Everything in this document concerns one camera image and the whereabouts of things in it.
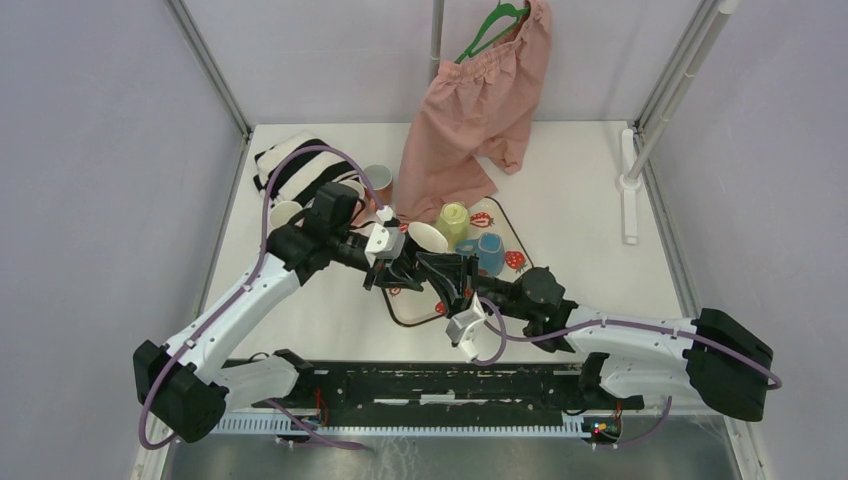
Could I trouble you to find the green clothes hanger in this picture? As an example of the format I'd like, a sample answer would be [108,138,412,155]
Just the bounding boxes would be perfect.
[454,1,531,64]

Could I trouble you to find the floral salmon mug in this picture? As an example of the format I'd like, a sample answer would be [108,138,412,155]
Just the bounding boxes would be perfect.
[364,164,393,205]

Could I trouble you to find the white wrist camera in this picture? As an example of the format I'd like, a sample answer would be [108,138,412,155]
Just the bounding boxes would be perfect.
[445,294,487,362]
[364,205,405,266]

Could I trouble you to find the plain pink tall mug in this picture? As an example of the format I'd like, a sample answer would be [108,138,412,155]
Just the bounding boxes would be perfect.
[339,179,366,200]

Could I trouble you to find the black faceted mug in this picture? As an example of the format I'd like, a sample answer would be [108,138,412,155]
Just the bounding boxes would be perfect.
[406,221,452,254]

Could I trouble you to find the pale pink faceted mug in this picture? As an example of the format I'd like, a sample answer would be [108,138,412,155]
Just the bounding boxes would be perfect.
[268,200,303,230]

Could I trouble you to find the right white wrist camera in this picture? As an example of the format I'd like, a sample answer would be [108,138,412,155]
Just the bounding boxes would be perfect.
[445,294,487,362]

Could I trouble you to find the pink shorts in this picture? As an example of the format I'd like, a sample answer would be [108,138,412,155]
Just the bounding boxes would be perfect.
[394,1,552,223]

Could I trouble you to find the bright blue mug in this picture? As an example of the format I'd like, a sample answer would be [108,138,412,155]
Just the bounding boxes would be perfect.
[455,233,505,276]

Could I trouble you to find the green faceted mug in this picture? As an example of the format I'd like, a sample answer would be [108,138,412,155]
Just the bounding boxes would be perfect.
[435,202,470,251]

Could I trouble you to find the black white striped towel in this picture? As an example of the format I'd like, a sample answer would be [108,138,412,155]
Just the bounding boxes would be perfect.
[253,131,360,207]

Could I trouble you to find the white cable duct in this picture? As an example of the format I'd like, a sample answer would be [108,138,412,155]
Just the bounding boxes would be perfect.
[211,409,616,440]

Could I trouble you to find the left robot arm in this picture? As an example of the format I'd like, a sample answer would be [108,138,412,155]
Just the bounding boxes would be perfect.
[133,183,404,450]

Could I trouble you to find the centre metal pole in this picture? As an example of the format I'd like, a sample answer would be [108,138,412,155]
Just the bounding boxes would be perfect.
[429,0,445,79]

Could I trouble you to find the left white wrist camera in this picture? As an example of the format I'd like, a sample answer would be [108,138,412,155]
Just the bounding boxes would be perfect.
[364,205,405,266]

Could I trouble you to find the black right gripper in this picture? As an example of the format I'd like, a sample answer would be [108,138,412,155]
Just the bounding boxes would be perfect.
[413,254,532,322]

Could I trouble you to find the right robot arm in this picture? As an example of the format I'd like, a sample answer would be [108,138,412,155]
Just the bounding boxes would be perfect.
[415,253,783,422]

